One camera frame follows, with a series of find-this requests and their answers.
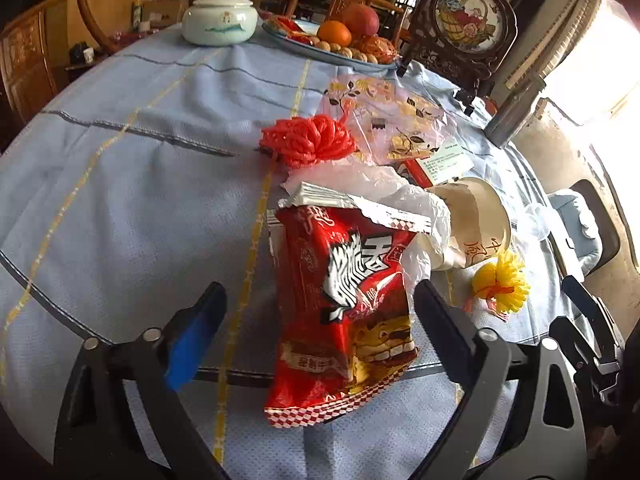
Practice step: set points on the red candy packet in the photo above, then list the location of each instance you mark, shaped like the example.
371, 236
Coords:
287, 27

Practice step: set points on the red snack packet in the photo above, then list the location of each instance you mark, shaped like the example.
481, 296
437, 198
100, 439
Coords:
320, 310

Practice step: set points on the dark chair with pale cushion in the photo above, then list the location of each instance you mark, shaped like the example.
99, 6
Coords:
575, 225

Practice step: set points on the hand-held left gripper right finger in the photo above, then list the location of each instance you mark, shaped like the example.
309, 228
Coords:
440, 325

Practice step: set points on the grey metal bottle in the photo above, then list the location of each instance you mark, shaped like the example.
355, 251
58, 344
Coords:
510, 115

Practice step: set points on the white plastic bag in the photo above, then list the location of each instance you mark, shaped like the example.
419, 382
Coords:
380, 185

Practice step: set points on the blue-rimmed fruit plate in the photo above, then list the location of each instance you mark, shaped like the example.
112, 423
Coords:
295, 46

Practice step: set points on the row of walnuts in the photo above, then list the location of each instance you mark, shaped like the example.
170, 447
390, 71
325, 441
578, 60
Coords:
345, 52

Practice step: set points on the striped curtain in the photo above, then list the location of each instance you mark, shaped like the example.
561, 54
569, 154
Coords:
560, 35

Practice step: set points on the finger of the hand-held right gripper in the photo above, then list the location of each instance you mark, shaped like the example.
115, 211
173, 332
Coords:
580, 345
585, 300

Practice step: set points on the clear plastic wrapper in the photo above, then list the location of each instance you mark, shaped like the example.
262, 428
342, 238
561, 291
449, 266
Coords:
535, 222

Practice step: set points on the clear leaf-print plastic bag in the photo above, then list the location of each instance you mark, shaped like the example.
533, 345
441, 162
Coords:
380, 110

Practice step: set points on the cardboard box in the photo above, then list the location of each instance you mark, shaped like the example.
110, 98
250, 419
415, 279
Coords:
165, 12

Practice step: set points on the dark wooden decorative screen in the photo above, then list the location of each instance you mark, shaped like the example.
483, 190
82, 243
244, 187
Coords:
465, 15

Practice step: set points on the carved wooden armchair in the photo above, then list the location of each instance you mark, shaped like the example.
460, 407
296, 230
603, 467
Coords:
25, 60

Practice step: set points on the red apple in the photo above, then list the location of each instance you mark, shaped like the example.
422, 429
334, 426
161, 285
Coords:
360, 17

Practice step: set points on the red patterned snack pack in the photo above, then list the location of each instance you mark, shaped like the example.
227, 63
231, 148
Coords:
380, 47

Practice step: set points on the blue checked tablecloth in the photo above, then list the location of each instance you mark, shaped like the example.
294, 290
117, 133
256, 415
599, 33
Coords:
150, 185

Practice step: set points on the orange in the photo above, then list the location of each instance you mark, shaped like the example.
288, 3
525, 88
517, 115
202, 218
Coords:
334, 32

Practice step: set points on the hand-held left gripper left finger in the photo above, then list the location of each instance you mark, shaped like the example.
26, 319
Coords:
192, 345

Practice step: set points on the white paper cup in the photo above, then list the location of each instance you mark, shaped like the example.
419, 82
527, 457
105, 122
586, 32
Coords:
475, 220

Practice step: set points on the white ceramic lidded jar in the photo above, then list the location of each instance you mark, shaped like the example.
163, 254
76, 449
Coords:
220, 25

